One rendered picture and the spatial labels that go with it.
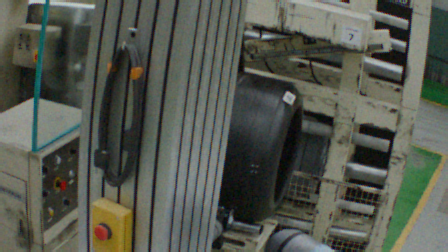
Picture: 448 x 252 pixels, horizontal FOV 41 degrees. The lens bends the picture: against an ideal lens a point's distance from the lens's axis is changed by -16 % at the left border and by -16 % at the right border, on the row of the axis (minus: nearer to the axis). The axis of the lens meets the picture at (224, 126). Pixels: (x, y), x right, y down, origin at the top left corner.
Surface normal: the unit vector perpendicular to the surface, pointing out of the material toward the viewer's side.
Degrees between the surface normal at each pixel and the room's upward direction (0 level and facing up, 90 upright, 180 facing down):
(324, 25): 90
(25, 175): 90
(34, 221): 90
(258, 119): 50
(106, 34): 90
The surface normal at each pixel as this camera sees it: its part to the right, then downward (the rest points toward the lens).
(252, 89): 0.00, -0.76
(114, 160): -0.47, 0.22
